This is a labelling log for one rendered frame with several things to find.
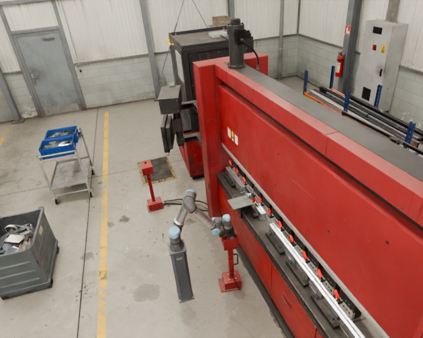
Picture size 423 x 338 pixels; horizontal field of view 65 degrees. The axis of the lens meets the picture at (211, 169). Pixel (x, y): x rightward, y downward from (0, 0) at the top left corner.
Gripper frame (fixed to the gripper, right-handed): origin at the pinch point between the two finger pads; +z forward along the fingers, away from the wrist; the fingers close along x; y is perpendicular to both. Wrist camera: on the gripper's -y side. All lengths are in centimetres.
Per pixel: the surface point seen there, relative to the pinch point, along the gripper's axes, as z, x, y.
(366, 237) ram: -105, -127, 68
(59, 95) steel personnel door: -7, 683, -331
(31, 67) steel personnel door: -94, 678, -368
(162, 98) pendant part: -125, 128, -37
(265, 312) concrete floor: 75, -41, 22
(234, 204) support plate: -25.6, 27.4, 15.8
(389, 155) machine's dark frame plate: -150, -117, 84
